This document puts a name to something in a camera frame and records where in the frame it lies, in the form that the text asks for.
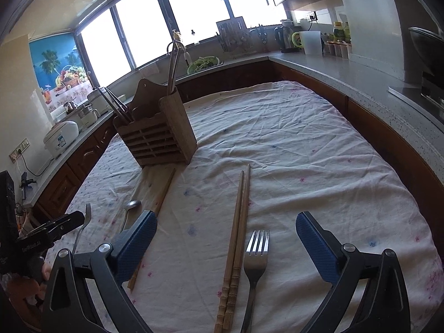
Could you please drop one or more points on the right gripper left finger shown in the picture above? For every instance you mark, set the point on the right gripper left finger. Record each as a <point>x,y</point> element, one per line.
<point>68,306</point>

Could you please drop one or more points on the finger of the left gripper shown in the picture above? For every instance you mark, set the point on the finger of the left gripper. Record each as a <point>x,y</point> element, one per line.
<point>47,234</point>

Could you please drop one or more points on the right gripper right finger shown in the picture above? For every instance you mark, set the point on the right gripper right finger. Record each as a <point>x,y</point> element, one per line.
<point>384,305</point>

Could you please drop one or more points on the wooden chopstick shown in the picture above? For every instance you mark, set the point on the wooden chopstick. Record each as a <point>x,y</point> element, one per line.
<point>234,283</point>
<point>229,259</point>
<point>156,208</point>

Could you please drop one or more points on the person's left hand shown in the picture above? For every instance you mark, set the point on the person's left hand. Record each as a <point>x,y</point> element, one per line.
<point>23,293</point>

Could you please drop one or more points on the small steel fork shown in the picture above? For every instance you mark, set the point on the small steel fork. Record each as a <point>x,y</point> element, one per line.
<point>87,219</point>

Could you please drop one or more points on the steel spoon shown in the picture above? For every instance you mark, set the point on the steel spoon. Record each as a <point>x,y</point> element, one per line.
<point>132,211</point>

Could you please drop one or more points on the white rice cooker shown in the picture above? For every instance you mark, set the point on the white rice cooker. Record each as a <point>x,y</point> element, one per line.
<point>60,137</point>

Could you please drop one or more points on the large steel fork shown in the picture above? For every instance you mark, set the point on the large steel fork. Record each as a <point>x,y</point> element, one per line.
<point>255,262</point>

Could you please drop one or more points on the large white steamer pot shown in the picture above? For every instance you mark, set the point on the large white steamer pot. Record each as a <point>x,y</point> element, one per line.
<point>98,101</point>

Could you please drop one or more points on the wooden utensil holder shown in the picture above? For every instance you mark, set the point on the wooden utensil holder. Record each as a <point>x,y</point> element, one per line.
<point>158,130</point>

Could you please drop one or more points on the lower wooden cabinets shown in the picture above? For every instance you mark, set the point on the lower wooden cabinets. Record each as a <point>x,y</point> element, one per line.
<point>407,139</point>

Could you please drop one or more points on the tropical fruit poster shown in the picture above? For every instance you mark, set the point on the tropical fruit poster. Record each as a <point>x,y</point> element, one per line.
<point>60,71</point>

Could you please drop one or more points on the white floral tablecloth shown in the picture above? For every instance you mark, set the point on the white floral tablecloth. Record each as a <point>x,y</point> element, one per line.
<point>303,155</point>

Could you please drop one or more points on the gas stove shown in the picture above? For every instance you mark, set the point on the gas stove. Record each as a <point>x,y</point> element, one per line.
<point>426,98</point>

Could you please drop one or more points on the metal utensil in holder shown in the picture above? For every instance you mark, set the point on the metal utensil in holder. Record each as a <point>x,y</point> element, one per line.
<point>174,56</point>

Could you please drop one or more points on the green vegetable bowl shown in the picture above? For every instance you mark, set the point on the green vegetable bowl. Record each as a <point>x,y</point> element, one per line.
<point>203,63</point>

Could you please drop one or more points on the black wok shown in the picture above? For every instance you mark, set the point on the black wok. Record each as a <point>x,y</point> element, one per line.
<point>429,46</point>

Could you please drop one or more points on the condiment bottles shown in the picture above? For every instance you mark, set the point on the condiment bottles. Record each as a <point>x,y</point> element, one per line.
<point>339,42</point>

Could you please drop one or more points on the dish drying rack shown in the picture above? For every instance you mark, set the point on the dish drying rack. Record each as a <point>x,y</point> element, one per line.
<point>233,35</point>

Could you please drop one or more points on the white plastic jug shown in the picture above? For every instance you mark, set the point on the white plastic jug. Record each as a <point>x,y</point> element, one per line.
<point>311,42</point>

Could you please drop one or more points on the green cup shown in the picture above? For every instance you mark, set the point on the green cup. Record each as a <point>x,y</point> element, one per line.
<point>296,40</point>

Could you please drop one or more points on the electric kettle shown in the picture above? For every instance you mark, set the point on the electric kettle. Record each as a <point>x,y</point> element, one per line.
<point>283,36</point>

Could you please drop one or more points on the wall power socket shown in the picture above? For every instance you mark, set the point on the wall power socket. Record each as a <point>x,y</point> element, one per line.
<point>23,146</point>

